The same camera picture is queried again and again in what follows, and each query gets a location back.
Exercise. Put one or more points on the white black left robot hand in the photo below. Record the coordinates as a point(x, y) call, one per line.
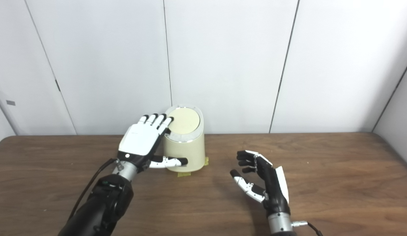
point(139, 139)

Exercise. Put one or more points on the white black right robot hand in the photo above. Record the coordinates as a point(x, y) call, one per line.
point(274, 190)

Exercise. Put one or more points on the cream-colored lidded bin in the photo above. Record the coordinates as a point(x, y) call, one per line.
point(187, 146)

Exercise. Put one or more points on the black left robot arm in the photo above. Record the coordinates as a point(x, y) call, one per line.
point(101, 206)

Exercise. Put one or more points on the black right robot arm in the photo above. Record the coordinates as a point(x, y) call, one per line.
point(280, 226)

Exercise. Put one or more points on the long yellow tape piece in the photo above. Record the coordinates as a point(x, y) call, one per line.
point(184, 174)

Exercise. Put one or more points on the black wall panel clip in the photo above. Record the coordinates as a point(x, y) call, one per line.
point(57, 86)

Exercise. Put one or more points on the grey wall label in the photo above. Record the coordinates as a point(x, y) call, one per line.
point(10, 103)

